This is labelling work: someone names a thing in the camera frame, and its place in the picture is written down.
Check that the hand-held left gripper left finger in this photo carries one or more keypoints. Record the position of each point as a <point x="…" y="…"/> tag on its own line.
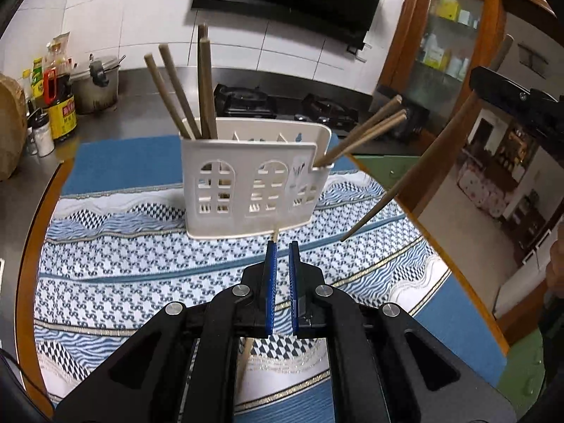
<point x="270" y="282"/>

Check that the person's right hand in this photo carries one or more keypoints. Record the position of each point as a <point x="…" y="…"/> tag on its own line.
<point x="556" y="268"/>

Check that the wall socket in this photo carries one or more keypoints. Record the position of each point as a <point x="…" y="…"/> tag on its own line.
<point x="357" y="53"/>

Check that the round wooden cutting board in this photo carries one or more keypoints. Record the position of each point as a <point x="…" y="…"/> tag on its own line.
<point x="11" y="132"/>

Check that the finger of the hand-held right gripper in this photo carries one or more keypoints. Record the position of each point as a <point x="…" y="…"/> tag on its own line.
<point x="502" y="88"/>

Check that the white seasoning shaker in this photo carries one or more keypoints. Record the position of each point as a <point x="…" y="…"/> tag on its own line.
<point x="44" y="141"/>

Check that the green capped bottle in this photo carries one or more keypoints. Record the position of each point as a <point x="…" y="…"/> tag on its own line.
<point x="37" y="79"/>

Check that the blue white patterned cloth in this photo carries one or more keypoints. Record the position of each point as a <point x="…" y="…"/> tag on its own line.
<point x="132" y="251"/>

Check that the yellow capped bottle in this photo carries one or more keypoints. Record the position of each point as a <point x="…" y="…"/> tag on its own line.
<point x="27" y="88"/>

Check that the wooden glass cabinet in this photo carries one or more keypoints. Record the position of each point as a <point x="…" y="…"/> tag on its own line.
<point x="396" y="53"/>

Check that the wooden chopstick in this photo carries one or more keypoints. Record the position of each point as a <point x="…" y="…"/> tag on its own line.
<point x="387" y="131"/>
<point x="208" y="97"/>
<point x="167" y="97"/>
<point x="244" y="361"/>
<point x="396" y="183"/>
<point x="374" y="117"/>
<point x="202" y="31"/>
<point x="387" y="123"/>
<point x="179" y="88"/>

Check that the metal pressure cooker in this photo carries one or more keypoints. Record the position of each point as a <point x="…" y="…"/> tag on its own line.
<point x="94" y="92"/>

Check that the floral fabric box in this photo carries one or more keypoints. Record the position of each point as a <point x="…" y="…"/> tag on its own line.
<point x="480" y="189"/>

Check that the seasoning packet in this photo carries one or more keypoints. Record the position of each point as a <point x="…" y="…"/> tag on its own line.
<point x="59" y="44"/>

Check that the dark soy sauce bottle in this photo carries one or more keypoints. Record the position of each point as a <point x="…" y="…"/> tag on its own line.
<point x="59" y="110"/>

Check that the black bag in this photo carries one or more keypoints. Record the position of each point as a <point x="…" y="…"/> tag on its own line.
<point x="418" y="131"/>

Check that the black gas stove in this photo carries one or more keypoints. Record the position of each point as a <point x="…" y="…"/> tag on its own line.
<point x="246" y="101"/>

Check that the yellow box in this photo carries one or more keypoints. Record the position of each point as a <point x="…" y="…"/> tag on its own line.
<point x="448" y="8"/>

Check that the green cabinet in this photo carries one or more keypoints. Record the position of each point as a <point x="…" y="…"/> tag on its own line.
<point x="387" y="172"/>

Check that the white plastic chopstick holder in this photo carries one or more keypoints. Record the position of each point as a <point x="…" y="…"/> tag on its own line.
<point x="242" y="185"/>

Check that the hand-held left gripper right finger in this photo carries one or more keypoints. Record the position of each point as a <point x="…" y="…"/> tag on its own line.
<point x="294" y="286"/>

